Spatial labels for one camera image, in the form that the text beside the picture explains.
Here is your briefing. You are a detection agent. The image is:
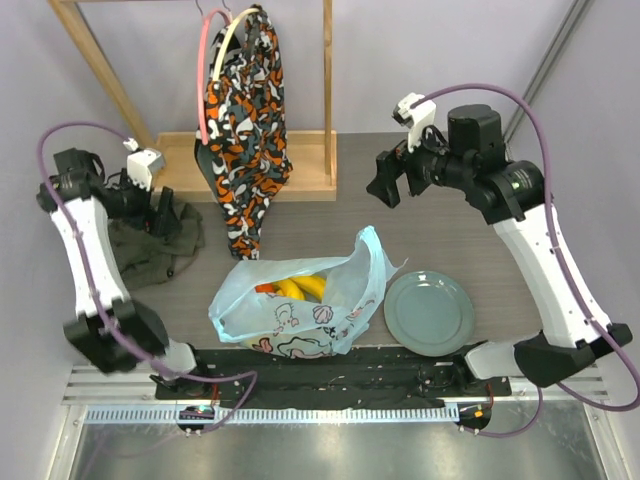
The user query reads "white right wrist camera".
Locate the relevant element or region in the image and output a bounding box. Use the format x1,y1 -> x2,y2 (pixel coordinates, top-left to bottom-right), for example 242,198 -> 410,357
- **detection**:
392,92 -> 437,153

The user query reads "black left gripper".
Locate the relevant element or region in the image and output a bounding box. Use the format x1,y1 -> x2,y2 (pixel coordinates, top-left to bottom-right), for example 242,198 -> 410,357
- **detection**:
107,168 -> 183,237

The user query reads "orange camouflage patterned garment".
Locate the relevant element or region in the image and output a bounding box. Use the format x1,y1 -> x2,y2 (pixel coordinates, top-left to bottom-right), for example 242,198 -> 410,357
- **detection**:
194,6 -> 293,260

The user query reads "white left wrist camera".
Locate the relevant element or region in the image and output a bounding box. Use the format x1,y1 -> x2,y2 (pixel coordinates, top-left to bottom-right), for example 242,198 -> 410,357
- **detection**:
123,138 -> 166,192

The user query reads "pink clothes hanger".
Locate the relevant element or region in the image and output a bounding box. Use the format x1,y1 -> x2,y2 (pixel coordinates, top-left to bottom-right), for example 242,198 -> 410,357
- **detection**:
196,3 -> 233,145

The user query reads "light blue cartoon plastic bag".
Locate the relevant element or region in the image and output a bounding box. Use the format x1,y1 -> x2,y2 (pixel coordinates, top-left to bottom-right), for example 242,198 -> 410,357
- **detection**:
208,226 -> 398,359

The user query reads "yellow fake banana bunch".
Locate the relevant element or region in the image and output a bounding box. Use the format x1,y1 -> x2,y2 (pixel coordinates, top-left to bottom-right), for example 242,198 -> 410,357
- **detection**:
273,275 -> 326,301

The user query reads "orange fake fruit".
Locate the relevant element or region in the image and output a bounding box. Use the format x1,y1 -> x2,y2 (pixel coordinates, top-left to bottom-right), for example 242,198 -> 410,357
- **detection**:
255,283 -> 276,294

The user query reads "wooden clothes rack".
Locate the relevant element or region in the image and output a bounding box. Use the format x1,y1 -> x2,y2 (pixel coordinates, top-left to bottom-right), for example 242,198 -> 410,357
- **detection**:
49,1 -> 337,203

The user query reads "slotted white cable duct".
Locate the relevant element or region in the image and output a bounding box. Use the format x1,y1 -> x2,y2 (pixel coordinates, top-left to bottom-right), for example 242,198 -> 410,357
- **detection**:
84,403 -> 459,425

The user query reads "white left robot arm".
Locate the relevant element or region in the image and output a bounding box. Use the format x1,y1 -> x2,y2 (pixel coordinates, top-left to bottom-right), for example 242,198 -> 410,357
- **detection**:
36,147 -> 213,399

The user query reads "cream clothes hanger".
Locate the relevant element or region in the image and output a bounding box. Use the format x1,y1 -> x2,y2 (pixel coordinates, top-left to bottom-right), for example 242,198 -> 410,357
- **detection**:
211,5 -> 262,82

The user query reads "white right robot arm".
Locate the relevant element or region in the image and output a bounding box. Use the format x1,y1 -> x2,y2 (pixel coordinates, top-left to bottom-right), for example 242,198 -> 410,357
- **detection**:
367,94 -> 633,395

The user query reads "olive green crumpled cloth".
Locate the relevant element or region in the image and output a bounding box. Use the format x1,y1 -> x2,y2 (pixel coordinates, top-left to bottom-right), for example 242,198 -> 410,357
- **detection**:
108,202 -> 205,291

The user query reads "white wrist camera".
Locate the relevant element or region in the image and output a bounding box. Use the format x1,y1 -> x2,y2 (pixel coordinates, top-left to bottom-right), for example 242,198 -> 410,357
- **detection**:
392,92 -> 437,153
123,138 -> 166,192

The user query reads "grey-green round plate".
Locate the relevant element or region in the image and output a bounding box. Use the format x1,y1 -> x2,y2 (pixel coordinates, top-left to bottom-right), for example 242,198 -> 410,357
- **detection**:
383,271 -> 476,357

